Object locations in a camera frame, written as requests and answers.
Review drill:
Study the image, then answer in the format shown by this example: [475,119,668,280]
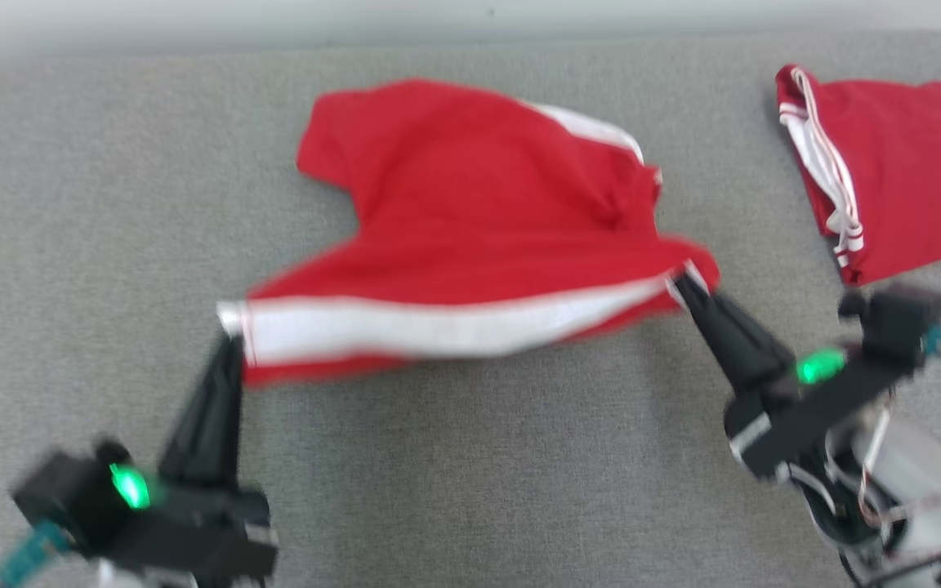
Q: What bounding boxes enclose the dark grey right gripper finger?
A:
[686,265,799,385]
[670,273,766,398]

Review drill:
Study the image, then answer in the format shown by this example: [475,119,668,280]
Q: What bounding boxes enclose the teal left camera connector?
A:
[0,521,71,588]

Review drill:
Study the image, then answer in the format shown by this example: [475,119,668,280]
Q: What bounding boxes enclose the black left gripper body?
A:
[111,472,280,585]

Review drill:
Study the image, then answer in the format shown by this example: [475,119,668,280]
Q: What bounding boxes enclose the red shorts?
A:
[217,79,720,386]

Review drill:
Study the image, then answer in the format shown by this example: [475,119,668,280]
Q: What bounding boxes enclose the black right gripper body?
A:
[724,345,922,483]

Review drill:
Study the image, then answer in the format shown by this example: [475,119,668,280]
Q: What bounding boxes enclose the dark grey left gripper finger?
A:
[204,336,245,492]
[158,333,235,488]

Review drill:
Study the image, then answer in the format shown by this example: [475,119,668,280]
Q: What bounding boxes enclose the red basketball jersey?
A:
[775,65,941,287]

